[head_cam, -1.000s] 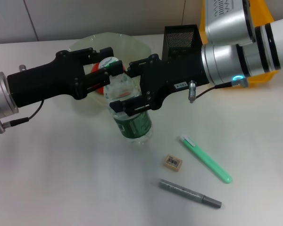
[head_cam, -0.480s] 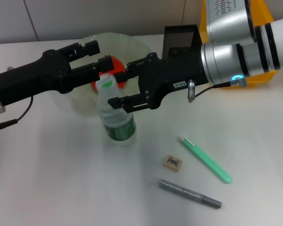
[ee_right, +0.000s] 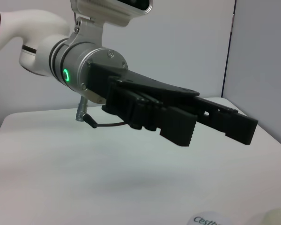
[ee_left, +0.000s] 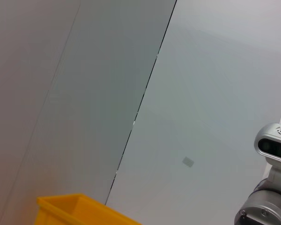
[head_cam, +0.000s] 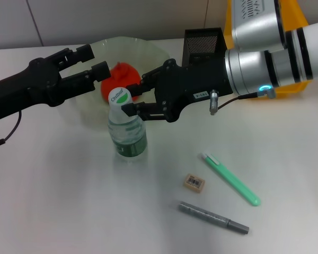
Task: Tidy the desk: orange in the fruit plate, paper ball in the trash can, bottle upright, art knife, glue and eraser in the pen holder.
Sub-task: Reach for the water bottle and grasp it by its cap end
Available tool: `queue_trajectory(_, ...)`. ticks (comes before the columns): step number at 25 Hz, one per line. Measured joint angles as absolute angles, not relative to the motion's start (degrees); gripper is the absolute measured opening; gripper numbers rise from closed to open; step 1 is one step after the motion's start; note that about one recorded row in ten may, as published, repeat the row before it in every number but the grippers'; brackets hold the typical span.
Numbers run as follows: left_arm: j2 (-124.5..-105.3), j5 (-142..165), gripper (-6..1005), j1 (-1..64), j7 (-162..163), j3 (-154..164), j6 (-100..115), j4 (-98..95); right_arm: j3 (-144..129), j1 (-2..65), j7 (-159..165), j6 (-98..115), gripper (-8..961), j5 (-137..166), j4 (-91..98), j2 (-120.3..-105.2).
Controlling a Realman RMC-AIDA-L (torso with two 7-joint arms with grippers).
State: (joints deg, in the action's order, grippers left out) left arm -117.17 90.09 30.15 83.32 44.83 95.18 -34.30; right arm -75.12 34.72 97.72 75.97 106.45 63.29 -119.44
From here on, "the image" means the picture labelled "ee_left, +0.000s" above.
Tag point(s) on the yellow plastic bin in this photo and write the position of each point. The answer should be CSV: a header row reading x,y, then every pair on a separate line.
x,y
68,211

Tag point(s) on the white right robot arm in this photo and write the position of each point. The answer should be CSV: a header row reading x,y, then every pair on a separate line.
x,y
264,206

